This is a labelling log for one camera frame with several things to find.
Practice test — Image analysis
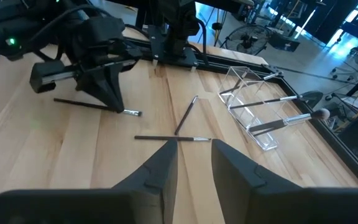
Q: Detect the black aluminium table frame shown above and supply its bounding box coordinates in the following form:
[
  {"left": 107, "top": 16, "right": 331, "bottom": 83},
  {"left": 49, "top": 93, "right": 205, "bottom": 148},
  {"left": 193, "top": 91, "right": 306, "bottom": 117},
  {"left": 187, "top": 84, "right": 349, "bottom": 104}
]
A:
[{"left": 0, "top": 29, "right": 358, "bottom": 189}]

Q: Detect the large fluffy powder makeup brush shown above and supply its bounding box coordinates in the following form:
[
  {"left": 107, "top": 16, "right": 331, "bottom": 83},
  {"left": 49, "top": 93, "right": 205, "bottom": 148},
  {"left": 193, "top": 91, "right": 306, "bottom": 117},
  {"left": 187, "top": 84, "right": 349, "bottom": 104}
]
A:
[{"left": 247, "top": 108, "right": 331, "bottom": 134}]

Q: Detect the clear acrylic brush organizer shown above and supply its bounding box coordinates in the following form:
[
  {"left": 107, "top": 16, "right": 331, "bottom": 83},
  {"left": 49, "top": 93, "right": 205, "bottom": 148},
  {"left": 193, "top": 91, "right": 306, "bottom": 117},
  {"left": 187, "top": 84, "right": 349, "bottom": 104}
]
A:
[{"left": 217, "top": 65, "right": 288, "bottom": 152}]

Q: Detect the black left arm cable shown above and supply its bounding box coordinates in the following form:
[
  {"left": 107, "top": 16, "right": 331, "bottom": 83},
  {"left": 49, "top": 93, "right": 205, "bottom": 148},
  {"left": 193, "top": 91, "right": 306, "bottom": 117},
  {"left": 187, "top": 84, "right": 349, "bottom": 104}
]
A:
[{"left": 26, "top": 4, "right": 111, "bottom": 44}]

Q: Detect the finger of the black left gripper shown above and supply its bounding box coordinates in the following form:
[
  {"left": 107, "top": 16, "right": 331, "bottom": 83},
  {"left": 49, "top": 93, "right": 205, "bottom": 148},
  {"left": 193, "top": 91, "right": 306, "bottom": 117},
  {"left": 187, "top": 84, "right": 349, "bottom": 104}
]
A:
[
  {"left": 110, "top": 65, "right": 127, "bottom": 113},
  {"left": 76, "top": 68, "right": 119, "bottom": 111}
]

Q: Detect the black floor fan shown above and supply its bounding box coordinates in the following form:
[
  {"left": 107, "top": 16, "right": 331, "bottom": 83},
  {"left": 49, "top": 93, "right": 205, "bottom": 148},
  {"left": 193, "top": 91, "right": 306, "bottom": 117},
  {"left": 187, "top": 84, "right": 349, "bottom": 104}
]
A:
[{"left": 221, "top": 23, "right": 273, "bottom": 57}]

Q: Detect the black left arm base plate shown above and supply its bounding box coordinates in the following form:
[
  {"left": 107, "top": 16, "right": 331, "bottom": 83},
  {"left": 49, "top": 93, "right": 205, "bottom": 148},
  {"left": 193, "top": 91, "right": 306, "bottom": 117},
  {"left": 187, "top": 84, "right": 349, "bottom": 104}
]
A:
[{"left": 147, "top": 24, "right": 199, "bottom": 68}]

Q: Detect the black partition panel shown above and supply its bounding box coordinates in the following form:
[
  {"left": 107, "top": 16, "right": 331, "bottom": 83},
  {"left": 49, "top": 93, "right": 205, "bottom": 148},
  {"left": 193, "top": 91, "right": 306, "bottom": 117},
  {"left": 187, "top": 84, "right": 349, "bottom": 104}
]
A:
[{"left": 305, "top": 0, "right": 358, "bottom": 44}]

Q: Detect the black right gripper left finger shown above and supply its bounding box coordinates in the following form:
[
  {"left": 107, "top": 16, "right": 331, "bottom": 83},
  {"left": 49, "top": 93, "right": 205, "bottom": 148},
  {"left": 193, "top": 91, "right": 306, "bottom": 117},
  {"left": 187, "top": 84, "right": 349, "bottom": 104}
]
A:
[{"left": 112, "top": 138, "right": 179, "bottom": 224}]

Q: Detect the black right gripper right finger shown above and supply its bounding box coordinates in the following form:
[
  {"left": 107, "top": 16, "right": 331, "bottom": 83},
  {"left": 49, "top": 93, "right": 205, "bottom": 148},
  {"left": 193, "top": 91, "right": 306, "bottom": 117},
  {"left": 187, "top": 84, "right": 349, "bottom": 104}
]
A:
[{"left": 211, "top": 138, "right": 303, "bottom": 224}]

